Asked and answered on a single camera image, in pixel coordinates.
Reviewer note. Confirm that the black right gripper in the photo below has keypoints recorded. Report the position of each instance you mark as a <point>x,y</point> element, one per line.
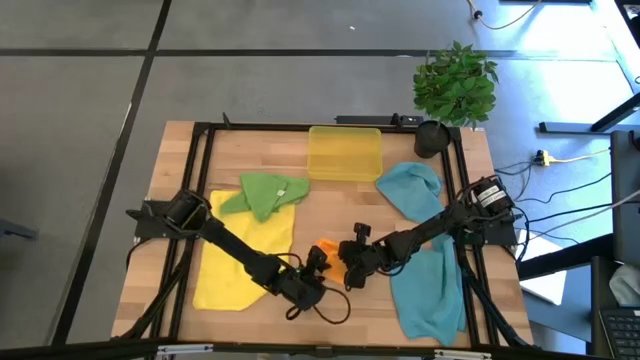
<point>372,257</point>

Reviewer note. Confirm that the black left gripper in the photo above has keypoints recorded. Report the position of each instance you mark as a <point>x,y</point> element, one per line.
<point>302,292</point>

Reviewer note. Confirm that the orange microfiber towel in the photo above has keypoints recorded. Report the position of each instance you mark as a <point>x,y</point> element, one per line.
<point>335,270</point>

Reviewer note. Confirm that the blue microfiber towel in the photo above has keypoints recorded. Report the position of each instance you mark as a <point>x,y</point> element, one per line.
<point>407,190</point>
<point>430,300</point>

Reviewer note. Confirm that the green microfiber towel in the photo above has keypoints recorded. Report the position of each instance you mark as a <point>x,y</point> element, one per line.
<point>265,192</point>

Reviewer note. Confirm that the yellow microfiber towel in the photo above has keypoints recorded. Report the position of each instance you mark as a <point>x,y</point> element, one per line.
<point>225,280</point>

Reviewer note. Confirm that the yellow translucent plastic bin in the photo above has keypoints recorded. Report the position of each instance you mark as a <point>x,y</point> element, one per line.
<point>345,152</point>

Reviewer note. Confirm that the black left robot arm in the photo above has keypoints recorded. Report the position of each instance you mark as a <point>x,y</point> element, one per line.
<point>235,247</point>

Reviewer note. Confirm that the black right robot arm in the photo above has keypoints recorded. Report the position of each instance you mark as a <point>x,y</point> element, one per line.
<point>430,227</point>

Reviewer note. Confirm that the black rectangular bar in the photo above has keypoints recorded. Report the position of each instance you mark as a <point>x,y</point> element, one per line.
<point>370,120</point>

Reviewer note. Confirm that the black plant pot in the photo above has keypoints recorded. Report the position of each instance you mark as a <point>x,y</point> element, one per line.
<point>431,140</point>

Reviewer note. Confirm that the white flat board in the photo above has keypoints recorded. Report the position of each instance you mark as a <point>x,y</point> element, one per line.
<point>545,287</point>

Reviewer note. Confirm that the green leafy plant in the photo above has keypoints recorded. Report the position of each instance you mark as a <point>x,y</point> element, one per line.
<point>455,85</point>

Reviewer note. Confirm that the dark desk beam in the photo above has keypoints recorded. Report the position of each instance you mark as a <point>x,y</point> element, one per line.
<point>565,260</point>

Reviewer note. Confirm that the black desk leg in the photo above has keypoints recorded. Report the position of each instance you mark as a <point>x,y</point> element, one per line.
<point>570,127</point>

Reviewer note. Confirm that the grey cloth bundle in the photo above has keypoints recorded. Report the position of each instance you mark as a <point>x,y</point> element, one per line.
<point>627,285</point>

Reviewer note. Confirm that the grey computer case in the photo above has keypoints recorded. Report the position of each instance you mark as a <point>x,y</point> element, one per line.
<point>625,200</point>

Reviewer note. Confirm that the black keyboard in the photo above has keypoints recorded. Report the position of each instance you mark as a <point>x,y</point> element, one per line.
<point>622,332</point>

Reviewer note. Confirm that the dark furniture foot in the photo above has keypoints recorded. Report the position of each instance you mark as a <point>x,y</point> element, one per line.
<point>17,230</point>

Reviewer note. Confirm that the silver metal bracket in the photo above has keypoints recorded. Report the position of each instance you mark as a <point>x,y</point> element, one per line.
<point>185,349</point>
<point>462,354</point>

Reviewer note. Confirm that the black aluminium table frame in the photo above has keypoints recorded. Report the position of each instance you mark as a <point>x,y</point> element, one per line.
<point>240,127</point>

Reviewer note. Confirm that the black frame crossbar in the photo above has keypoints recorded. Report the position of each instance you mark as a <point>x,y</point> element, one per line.
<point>75,351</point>

